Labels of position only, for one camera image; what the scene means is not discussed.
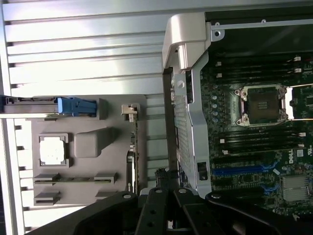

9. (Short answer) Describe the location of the hard drive with blue caddy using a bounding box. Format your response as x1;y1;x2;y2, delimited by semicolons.
0;94;97;116

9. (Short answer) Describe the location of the green RAM stick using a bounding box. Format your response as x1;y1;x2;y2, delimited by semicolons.
34;177;115;184

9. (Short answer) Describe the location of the blue expansion slot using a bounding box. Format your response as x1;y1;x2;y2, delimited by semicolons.
212;167;264;176

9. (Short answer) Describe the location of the silver chipset heatsink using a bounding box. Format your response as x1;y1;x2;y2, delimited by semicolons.
281;175;309;201

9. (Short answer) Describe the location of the open black PC case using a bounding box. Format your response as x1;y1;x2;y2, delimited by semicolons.
161;11;313;221

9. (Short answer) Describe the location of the CPU socket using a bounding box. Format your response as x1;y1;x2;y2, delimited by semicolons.
233;84;288;128

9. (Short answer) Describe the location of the silver CPU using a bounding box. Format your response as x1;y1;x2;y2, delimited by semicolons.
39;137;67;166

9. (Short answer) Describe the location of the grey parts rack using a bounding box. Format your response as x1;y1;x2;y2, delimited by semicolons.
25;94;150;209

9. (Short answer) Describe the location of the green motherboard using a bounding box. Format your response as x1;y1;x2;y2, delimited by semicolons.
200;48;313;216

